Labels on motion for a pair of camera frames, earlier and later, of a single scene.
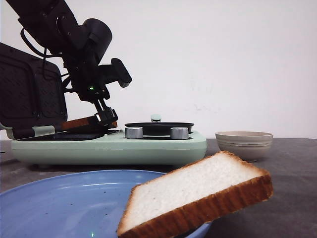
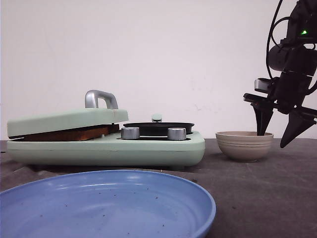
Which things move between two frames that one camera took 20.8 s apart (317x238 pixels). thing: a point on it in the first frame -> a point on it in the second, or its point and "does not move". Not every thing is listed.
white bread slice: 217,186 -> 80,134
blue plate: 91,204 does not move
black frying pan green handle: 156,127 does not move
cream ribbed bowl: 248,145 does not move
